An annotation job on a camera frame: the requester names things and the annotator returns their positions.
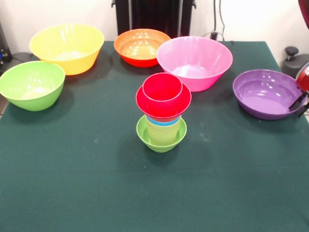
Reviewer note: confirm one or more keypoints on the small green bowl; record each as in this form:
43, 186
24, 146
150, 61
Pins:
161, 148

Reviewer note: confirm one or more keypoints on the purple bowl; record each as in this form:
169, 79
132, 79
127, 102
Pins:
263, 96

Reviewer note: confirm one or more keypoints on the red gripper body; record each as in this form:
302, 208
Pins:
303, 79

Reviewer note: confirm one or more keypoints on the blue cup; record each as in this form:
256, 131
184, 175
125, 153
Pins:
164, 124

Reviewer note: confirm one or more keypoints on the large green bowl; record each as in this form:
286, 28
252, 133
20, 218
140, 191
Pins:
29, 87

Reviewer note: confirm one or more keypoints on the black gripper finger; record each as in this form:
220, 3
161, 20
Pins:
303, 110
297, 102

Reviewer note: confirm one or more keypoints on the dark green tablecloth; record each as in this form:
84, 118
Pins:
120, 193

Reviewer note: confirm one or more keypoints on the orange bowl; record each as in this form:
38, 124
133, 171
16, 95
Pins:
140, 48

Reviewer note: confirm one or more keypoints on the small red bowl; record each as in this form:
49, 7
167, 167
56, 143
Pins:
161, 116

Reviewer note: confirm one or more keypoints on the large pink bowl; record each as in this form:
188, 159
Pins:
193, 62

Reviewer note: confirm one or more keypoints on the yellow cup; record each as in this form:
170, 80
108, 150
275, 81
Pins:
163, 135

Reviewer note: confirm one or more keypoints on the black equipment box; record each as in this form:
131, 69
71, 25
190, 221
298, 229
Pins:
4, 53

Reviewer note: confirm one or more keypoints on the large yellow bowl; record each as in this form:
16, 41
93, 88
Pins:
67, 43

